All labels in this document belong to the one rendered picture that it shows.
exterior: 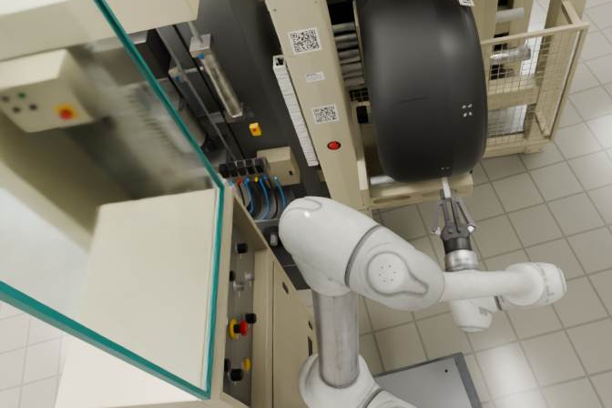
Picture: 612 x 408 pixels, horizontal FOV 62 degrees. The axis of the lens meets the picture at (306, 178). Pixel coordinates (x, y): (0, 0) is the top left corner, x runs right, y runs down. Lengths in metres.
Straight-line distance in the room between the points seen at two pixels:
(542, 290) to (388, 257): 0.61
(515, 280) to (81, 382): 1.03
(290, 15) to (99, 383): 0.97
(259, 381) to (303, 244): 0.71
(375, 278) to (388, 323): 1.65
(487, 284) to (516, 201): 1.60
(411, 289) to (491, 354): 1.62
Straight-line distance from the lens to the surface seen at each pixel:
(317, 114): 1.55
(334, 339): 1.18
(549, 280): 1.40
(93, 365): 1.37
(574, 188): 2.87
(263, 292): 1.65
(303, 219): 0.95
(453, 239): 1.48
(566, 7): 2.21
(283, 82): 1.46
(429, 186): 1.78
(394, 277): 0.84
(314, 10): 1.29
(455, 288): 1.14
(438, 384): 1.65
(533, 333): 2.52
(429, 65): 1.35
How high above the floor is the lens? 2.38
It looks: 54 degrees down
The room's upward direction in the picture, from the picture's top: 21 degrees counter-clockwise
